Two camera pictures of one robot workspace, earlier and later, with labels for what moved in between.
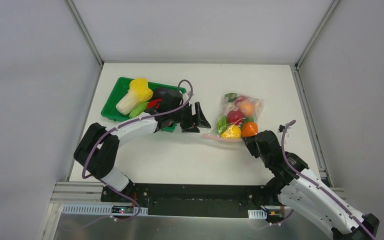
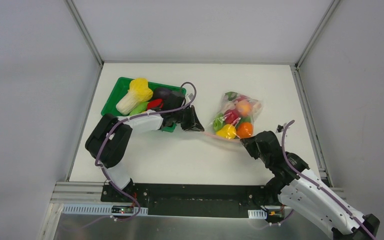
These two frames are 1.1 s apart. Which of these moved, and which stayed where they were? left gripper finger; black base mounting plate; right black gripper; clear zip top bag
Moved: left gripper finger
Stayed: black base mounting plate; right black gripper; clear zip top bag
